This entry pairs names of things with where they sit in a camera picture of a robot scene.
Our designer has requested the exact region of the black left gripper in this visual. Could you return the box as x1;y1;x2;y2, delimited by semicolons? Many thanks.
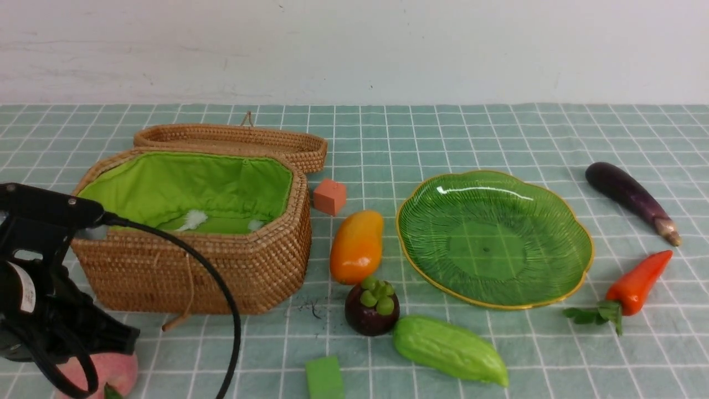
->
0;216;141;364

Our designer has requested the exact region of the pink peach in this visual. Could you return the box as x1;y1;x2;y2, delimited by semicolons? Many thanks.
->
59;353;138;398

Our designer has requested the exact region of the orange yellow mango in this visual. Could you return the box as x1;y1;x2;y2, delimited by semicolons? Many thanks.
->
330;209;384;285

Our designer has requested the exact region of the dark purple mangosteen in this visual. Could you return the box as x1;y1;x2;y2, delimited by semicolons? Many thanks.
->
345;275;400;336

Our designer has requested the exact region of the green bitter gourd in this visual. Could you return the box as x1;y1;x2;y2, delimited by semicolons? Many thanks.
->
392;315;509;388

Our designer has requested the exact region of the purple eggplant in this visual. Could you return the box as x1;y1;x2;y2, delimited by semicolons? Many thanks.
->
585;161;683;247

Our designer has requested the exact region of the red orange chili pepper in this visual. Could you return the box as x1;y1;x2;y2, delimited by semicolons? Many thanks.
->
562;250;674;336

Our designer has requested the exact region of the woven rattan basket green lining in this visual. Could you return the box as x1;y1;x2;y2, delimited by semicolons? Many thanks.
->
71;147;312;315

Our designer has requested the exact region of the green foam cube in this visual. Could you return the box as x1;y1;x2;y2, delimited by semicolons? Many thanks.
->
305;356;345;399

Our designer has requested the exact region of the orange foam cube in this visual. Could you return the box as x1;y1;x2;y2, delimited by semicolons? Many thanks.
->
312;178;347;216

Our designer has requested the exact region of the woven rattan basket lid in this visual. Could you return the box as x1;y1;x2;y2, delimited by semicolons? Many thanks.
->
132;112;328;173

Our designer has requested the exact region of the green glass leaf plate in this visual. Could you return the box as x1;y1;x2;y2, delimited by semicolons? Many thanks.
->
395;170;595;311

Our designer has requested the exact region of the teal checkered tablecloth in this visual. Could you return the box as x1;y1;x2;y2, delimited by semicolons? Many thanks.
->
1;103;708;398

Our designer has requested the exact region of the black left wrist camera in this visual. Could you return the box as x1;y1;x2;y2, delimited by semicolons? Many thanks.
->
1;182;105;265

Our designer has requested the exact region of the black camera cable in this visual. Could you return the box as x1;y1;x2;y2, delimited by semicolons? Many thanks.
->
17;213;243;399

